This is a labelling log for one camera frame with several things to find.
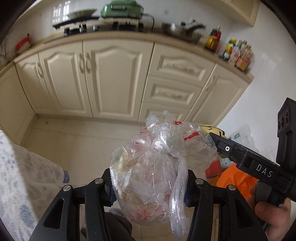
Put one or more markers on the steel wok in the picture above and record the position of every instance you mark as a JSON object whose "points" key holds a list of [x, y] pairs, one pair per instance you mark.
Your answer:
{"points": [[182, 30]]}

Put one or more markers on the black kitchen scale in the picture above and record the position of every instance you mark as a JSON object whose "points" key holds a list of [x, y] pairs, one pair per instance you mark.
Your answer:
{"points": [[69, 22]]}

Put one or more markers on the white blue-patterned tablecloth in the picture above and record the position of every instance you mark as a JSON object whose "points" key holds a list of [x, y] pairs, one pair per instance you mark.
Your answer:
{"points": [[20, 176]]}

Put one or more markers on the white rice bag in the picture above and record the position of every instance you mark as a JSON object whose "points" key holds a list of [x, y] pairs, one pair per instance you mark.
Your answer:
{"points": [[242, 136]]}

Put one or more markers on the wooden board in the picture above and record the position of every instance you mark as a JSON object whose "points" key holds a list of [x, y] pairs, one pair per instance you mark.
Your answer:
{"points": [[120, 21]]}

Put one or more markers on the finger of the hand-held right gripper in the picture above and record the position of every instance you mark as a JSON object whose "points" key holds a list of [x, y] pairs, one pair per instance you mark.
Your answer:
{"points": [[222, 144]]}

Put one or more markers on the clear plastic bag red print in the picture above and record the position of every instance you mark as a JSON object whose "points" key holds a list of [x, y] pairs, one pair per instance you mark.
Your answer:
{"points": [[148, 169]]}

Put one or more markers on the narrow cream lattice cabinet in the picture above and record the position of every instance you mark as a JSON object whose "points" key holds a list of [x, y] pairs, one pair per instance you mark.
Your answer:
{"points": [[242, 10]]}

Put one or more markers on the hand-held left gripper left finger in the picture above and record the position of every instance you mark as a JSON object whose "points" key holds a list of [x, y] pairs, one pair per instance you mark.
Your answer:
{"points": [[106, 185]]}

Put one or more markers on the cooking oil bottle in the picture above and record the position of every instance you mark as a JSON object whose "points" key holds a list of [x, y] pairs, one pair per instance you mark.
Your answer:
{"points": [[214, 39]]}

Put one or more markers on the black gas stove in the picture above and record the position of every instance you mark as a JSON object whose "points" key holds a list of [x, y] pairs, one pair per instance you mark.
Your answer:
{"points": [[101, 26]]}

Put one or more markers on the steel scale bowl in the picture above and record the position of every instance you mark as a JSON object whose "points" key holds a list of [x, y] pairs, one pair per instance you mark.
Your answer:
{"points": [[81, 12]]}

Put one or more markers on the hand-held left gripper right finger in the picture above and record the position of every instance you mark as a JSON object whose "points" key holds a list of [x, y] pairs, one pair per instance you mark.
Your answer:
{"points": [[192, 185]]}

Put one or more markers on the cream sink base cabinet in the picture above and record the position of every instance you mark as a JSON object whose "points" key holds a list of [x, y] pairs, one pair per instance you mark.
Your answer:
{"points": [[11, 97]]}

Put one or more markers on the green electric pot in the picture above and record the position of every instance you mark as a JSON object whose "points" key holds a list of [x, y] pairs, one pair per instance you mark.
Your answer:
{"points": [[122, 8]]}

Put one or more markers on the person's right hand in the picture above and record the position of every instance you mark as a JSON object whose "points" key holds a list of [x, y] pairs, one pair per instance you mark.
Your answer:
{"points": [[272, 217]]}

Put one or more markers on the yellow plastic object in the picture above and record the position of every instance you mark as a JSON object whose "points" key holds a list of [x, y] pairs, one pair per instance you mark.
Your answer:
{"points": [[214, 129]]}

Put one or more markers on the white label condiment bottle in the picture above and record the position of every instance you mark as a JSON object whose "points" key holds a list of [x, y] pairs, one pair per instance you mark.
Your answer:
{"points": [[237, 54]]}

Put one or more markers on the orange label condiment bottle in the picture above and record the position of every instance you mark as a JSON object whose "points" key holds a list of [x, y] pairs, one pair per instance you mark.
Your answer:
{"points": [[245, 58]]}

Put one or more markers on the cream stove base cabinet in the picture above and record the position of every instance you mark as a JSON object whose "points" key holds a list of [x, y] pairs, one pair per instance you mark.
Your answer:
{"points": [[104, 76]]}

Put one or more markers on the orange fabric bag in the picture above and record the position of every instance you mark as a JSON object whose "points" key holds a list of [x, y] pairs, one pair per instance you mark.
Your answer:
{"points": [[233, 183]]}

